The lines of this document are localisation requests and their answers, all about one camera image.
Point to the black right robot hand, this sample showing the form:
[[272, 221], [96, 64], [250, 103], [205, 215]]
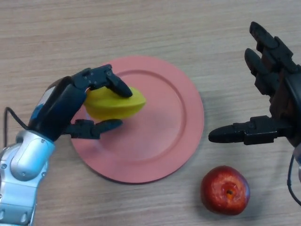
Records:
[[289, 96]]

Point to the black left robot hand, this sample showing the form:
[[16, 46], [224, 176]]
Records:
[[56, 110]]

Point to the yellow starfruit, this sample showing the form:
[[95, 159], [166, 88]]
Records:
[[113, 106]]

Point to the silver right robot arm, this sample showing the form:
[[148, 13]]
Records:
[[299, 155]]

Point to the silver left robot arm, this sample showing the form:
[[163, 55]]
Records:
[[21, 176]]

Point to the pink round plate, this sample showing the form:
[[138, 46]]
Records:
[[155, 131]]

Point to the red apple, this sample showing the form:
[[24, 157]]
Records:
[[223, 190]]

